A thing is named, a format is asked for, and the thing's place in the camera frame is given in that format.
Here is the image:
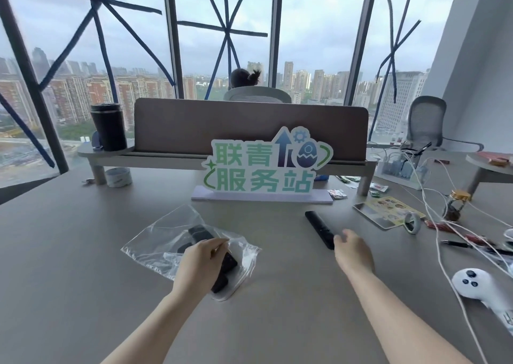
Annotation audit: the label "person's left hand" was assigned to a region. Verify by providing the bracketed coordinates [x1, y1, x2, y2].
[172, 237, 232, 299]

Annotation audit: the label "person's right hand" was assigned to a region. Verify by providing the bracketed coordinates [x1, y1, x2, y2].
[333, 229, 376, 277]

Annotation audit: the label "clear plastic bag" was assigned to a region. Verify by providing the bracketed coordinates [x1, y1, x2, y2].
[121, 204, 262, 303]

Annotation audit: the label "person's right forearm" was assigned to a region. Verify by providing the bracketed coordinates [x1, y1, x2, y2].
[344, 267, 474, 364]

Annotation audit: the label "person's left forearm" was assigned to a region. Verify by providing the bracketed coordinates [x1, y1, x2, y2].
[100, 283, 193, 364]

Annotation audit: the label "black remote in bag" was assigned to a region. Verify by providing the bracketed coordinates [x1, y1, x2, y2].
[210, 249, 239, 295]

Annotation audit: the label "small black device in bag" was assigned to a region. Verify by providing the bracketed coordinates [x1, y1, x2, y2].
[187, 225, 216, 243]

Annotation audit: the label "long black remote control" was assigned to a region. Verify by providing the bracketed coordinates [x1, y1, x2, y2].
[305, 211, 336, 251]

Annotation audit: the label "yellow printed card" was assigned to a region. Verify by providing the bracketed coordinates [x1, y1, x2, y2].
[352, 196, 426, 230]

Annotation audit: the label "small grey tape roll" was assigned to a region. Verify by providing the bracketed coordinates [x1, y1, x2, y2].
[403, 211, 422, 235]

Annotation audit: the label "green and blue cutout sign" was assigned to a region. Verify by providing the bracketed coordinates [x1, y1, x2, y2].
[203, 126, 334, 194]

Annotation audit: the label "clear box with power strip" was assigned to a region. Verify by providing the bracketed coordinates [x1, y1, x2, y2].
[380, 151, 429, 191]

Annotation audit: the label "red snack packet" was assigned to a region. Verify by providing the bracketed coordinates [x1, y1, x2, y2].
[425, 220, 458, 233]
[464, 234, 498, 249]

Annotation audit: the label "black pen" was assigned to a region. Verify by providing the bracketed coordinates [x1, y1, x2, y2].
[440, 239, 474, 250]

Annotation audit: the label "white tape roll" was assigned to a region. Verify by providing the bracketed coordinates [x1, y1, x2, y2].
[106, 167, 133, 187]

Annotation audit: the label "glass jar with gold lid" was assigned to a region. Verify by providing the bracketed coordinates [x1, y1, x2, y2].
[444, 190, 472, 222]

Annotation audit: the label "brown desk divider panel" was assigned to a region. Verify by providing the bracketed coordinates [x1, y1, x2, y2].
[133, 97, 369, 162]

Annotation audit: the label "grey desk shelf riser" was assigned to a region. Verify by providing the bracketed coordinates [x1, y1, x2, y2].
[77, 140, 378, 197]

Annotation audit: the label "white handheld controller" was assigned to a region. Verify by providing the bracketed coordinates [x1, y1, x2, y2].
[452, 268, 513, 325]

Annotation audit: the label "grey office chair with armrests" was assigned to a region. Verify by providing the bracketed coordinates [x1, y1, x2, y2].
[403, 96, 448, 151]

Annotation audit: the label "grey mesh office chair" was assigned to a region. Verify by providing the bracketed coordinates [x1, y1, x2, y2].
[222, 87, 293, 104]

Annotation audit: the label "black insulated tumbler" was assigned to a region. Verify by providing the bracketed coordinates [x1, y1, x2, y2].
[90, 103, 128, 152]

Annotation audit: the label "round grey side shelf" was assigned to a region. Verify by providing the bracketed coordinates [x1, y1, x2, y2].
[465, 151, 513, 198]

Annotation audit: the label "red flat item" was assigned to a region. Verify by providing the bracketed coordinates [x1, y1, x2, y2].
[476, 151, 513, 165]

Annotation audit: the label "blue tape strips on windows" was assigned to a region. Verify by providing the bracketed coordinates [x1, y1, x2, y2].
[0, 0, 422, 169]

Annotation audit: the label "white cable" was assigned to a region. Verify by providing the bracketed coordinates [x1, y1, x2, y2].
[401, 151, 483, 364]
[417, 157, 513, 274]

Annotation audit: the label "dark window frame post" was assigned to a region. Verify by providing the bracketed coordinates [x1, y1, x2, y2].
[268, 0, 284, 89]
[162, 0, 185, 100]
[0, 0, 69, 175]

